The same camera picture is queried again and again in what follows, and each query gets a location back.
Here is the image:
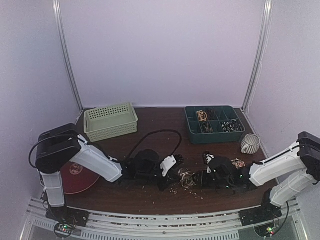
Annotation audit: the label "patterned paisley necktie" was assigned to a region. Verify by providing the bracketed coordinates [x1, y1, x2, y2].
[177, 157, 247, 189]

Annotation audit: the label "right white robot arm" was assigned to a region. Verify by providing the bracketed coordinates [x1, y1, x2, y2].
[192, 131, 320, 221]

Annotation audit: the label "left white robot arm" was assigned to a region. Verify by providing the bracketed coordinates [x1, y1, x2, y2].
[28, 123, 184, 222]

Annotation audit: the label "striped ceramic mug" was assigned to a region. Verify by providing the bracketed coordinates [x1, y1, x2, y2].
[240, 133, 261, 155]

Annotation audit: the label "black white small clips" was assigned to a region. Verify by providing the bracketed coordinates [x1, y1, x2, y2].
[220, 119, 245, 133]

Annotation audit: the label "dark green compartment organizer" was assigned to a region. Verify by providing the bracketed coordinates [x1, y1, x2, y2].
[184, 105, 246, 144]

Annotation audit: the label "tan rubber bands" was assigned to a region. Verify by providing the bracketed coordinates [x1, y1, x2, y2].
[196, 110, 208, 122]

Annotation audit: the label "pale green plastic basket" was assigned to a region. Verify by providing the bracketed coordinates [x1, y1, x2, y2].
[83, 102, 139, 143]

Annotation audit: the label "red round tray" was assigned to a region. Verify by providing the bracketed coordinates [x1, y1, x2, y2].
[60, 162, 100, 195]

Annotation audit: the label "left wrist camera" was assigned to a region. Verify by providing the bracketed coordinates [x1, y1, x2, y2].
[160, 154, 184, 177]

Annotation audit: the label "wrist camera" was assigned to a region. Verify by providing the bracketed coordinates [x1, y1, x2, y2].
[160, 154, 184, 177]
[202, 151, 215, 174]

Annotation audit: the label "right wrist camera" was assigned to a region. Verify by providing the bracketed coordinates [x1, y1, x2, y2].
[202, 151, 215, 174]

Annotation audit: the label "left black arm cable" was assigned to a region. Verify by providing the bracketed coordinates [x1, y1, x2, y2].
[127, 129, 182, 161]

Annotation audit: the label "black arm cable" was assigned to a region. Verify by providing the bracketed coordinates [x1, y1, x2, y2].
[127, 129, 182, 161]
[277, 199, 291, 228]

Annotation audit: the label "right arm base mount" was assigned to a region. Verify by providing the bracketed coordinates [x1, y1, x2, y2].
[238, 188, 284, 238]

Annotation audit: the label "black hair ties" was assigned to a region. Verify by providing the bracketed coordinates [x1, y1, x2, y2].
[204, 107, 219, 119]

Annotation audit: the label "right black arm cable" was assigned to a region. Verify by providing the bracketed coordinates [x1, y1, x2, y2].
[277, 199, 291, 228]

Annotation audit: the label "front aluminium rail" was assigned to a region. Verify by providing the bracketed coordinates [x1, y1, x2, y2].
[19, 197, 308, 240]

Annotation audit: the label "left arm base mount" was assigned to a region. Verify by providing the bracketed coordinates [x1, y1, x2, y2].
[43, 200, 89, 240]

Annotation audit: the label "right aluminium frame post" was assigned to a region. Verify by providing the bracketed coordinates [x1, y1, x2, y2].
[241, 0, 273, 114]

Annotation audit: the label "aluminium frame post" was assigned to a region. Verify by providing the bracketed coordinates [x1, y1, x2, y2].
[52, 0, 84, 112]
[241, 0, 273, 114]

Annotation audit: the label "left aluminium frame post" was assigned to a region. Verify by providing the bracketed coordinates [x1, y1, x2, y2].
[52, 0, 84, 112]

